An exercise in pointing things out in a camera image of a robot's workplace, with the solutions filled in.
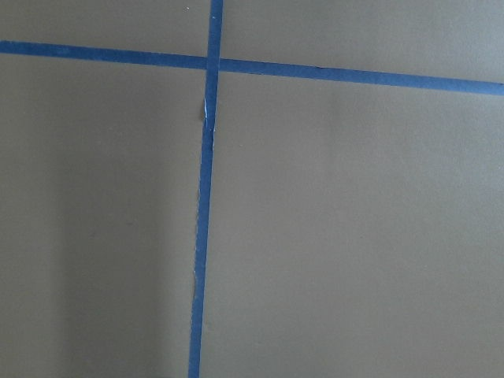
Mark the brown paper table cover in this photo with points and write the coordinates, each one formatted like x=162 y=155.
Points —
x=251 y=188

